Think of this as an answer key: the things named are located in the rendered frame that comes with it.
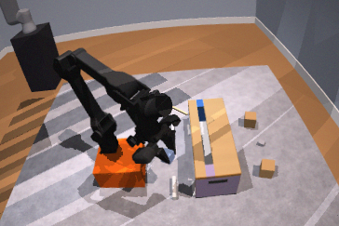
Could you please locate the small blue block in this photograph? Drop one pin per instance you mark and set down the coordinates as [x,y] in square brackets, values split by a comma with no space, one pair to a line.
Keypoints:
[170,154]

